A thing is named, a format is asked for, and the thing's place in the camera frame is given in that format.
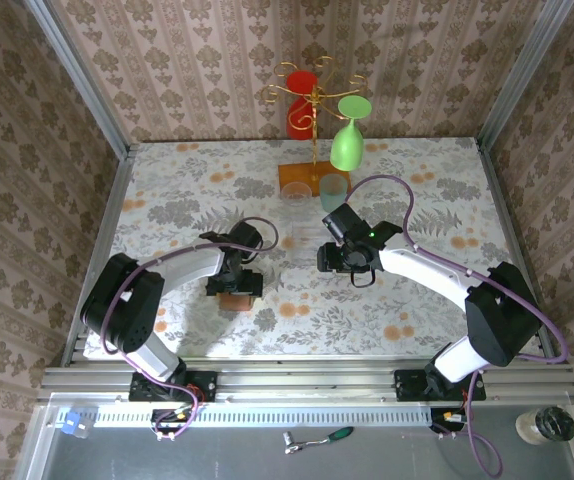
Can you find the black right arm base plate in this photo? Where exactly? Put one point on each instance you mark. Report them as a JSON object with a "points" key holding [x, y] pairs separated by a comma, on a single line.
{"points": [[407, 385]]}

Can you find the green wine glass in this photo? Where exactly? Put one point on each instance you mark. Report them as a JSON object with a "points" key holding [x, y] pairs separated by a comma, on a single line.
{"points": [[347, 147]]}

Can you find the floral patterned table cover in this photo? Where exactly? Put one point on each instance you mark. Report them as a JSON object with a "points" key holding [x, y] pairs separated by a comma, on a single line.
{"points": [[192, 170]]}

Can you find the blue and clear plastic connector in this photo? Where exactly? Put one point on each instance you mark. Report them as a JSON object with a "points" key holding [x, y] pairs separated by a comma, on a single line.
{"points": [[71, 421]]}

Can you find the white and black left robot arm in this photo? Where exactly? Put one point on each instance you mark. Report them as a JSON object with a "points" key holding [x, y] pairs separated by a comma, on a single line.
{"points": [[187, 265]]}

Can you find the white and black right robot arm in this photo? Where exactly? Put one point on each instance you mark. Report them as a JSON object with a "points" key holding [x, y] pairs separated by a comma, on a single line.
{"points": [[417, 265]]}

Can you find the clear glass cup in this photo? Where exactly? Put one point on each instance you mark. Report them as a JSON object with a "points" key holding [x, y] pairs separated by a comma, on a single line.
{"points": [[289, 199]]}

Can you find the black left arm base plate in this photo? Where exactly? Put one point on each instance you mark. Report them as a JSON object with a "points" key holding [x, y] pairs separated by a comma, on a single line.
{"points": [[202, 385]]}

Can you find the black power connector block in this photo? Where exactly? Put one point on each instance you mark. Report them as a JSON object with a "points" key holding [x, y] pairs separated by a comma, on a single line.
{"points": [[447, 417], [167, 417]]}

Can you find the teal frosted tumbler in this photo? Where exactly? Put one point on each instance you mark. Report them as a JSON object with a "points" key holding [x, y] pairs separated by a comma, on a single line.
{"points": [[332, 192]]}

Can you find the red wine glass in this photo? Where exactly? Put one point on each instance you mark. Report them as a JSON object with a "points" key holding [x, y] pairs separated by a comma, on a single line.
{"points": [[301, 82]]}

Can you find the aluminium corner post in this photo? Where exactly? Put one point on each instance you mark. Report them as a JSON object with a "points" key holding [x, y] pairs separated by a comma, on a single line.
{"points": [[82, 75], [522, 75]]}

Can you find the silver socket adapter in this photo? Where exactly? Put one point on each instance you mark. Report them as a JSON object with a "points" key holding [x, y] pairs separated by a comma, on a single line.
{"points": [[292, 442]]}

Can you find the aluminium front rail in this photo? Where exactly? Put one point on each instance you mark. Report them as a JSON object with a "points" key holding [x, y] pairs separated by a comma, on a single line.
{"points": [[292, 375]]}

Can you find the orange tray with teal block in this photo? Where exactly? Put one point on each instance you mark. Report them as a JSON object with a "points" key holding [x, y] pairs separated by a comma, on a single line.
{"points": [[237, 304]]}

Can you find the aluminium side rail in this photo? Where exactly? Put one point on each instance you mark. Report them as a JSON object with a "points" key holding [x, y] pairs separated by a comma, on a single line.
{"points": [[502, 210], [112, 210]]}

